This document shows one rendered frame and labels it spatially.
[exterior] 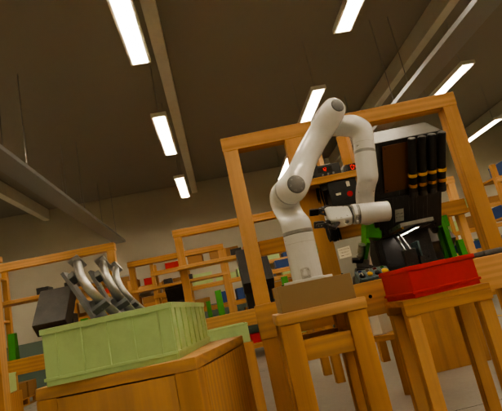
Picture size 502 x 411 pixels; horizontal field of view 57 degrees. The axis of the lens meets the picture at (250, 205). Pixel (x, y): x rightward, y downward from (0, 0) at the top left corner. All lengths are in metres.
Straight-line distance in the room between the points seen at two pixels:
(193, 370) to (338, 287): 0.60
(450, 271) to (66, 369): 1.41
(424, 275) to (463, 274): 0.17
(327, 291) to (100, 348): 0.78
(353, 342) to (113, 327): 0.80
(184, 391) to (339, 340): 0.57
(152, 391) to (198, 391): 0.14
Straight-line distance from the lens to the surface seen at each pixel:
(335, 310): 1.66
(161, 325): 1.46
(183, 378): 1.43
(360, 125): 2.01
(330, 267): 2.72
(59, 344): 1.57
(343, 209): 1.92
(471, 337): 2.16
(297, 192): 1.74
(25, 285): 13.35
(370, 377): 1.70
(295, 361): 1.65
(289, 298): 1.66
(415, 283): 1.87
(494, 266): 2.33
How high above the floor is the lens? 0.88
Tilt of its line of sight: 13 degrees up
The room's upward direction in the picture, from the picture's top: 12 degrees counter-clockwise
